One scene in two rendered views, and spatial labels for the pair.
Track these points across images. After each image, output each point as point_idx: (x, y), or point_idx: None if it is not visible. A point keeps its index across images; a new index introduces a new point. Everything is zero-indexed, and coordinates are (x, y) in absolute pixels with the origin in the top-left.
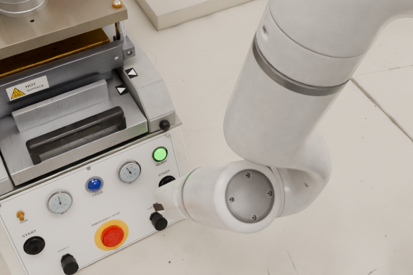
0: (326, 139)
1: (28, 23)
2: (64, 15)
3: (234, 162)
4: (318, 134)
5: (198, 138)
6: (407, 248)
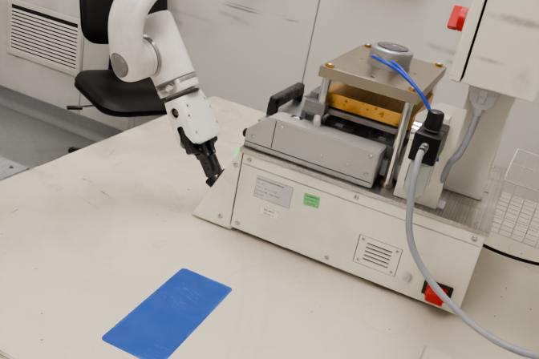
0: (94, 297)
1: (361, 58)
2: (350, 61)
3: (167, 11)
4: None
5: (239, 261)
6: None
